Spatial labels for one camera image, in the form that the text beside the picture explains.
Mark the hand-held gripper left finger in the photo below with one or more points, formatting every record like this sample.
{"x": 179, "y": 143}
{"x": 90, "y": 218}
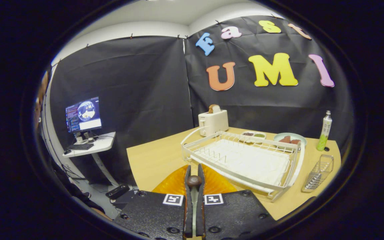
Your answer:
{"x": 155, "y": 216}

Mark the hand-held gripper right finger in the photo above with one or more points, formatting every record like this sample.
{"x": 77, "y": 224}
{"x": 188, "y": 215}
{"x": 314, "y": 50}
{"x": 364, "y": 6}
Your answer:
{"x": 235, "y": 216}

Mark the small white sauce dish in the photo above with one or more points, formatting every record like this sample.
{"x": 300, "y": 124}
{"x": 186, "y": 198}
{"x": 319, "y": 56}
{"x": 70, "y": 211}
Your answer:
{"x": 253, "y": 135}

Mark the green plate with food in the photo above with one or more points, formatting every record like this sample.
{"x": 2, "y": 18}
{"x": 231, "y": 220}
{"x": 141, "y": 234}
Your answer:
{"x": 300, "y": 137}

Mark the black device on floor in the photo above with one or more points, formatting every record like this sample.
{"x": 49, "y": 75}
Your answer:
{"x": 117, "y": 191}

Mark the white standing desk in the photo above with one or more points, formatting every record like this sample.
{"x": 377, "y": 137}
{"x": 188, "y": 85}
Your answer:
{"x": 103, "y": 143}

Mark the brown meat piece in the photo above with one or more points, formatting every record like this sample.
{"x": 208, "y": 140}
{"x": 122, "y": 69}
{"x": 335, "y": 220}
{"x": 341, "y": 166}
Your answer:
{"x": 295, "y": 142}
{"x": 285, "y": 139}

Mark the white toaster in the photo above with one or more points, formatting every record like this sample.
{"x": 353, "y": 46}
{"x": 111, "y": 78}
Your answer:
{"x": 213, "y": 121}

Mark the black keyboard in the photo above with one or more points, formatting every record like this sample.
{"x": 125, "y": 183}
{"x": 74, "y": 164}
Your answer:
{"x": 80, "y": 146}

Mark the black computer mouse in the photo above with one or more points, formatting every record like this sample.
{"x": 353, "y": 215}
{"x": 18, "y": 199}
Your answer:
{"x": 67, "y": 151}

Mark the toasted bread slice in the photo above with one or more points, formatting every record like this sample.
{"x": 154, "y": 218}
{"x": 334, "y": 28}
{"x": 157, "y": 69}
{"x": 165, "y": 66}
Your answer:
{"x": 214, "y": 108}

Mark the black computer monitor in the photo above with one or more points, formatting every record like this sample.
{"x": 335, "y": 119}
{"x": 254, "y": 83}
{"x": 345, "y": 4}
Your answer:
{"x": 83, "y": 115}

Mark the green and white bottle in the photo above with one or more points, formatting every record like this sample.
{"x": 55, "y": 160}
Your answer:
{"x": 325, "y": 128}

